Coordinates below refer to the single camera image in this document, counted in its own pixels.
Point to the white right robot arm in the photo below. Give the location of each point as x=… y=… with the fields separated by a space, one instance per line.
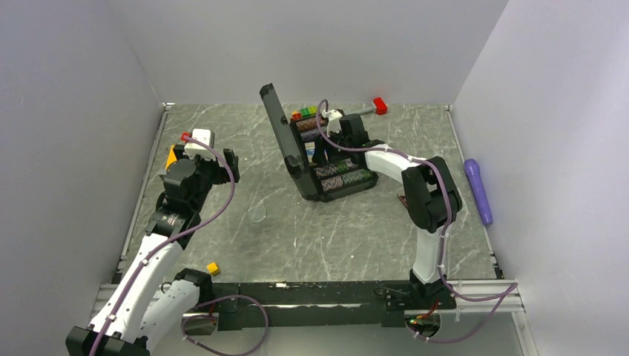
x=428 y=205

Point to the red headed toy hammer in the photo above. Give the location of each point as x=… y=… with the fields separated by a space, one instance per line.
x=378 y=107

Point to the purple cylindrical flashlight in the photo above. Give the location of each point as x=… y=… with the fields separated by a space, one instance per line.
x=473 y=174

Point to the black poker chip case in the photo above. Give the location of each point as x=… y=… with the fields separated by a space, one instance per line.
x=294 y=155

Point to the purple green orange chip row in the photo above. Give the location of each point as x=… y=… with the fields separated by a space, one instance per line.
x=309 y=136

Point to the orange black chip row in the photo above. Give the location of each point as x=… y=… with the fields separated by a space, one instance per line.
x=306 y=125

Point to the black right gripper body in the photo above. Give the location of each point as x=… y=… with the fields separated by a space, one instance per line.
x=331 y=152

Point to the blue green purple chip row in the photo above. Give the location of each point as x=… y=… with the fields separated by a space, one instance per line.
x=335 y=168

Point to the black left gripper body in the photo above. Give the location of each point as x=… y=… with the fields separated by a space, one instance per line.
x=211 y=173

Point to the black base crossbar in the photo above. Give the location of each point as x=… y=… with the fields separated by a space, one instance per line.
x=387 y=303

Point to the colourful toy brick stack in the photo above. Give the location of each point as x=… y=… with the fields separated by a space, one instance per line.
x=304 y=113

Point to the small yellow cube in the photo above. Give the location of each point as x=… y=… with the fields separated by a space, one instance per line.
x=213 y=269

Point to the red triangular dealer button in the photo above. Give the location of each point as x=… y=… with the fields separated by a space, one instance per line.
x=403 y=201

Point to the yellow orange duplo brick tower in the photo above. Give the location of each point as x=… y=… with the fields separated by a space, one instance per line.
x=172 y=158

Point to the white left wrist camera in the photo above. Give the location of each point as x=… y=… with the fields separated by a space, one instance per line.
x=197 y=143

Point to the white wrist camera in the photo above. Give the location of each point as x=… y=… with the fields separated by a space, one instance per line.
x=197 y=143
x=332 y=118

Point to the clear round plastic disc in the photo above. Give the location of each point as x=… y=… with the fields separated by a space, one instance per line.
x=257 y=213

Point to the pink green chip row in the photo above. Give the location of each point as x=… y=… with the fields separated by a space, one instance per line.
x=349 y=178

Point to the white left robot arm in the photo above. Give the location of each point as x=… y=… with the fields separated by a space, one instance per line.
x=133 y=321

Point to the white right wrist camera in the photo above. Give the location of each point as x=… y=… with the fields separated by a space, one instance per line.
x=332 y=118

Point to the blue texas holdem card deck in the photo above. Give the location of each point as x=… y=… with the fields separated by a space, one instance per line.
x=310 y=150

